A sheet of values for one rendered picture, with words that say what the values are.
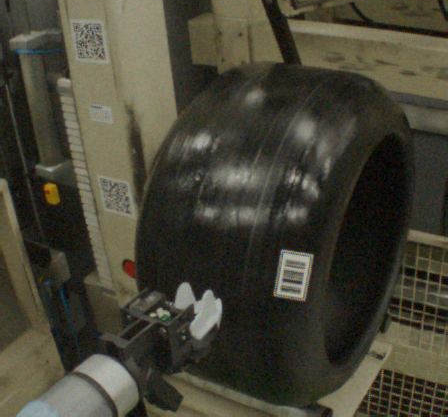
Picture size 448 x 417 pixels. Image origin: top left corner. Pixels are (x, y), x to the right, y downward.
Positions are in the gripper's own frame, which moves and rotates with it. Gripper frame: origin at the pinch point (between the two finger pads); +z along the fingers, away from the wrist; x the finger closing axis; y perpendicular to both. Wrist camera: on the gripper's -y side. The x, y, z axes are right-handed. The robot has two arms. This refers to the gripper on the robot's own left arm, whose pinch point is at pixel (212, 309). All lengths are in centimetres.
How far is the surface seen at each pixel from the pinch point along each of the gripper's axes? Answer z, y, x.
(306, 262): 5.2, 7.5, -11.0
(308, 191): 10.0, 14.7, -8.8
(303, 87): 23.2, 24.0, -1.7
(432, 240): 62, -17, -13
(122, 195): 19.6, 1.5, 31.3
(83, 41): 16.7, 29.7, 34.2
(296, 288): 3.7, 4.3, -10.4
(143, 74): 22.3, 23.1, 26.6
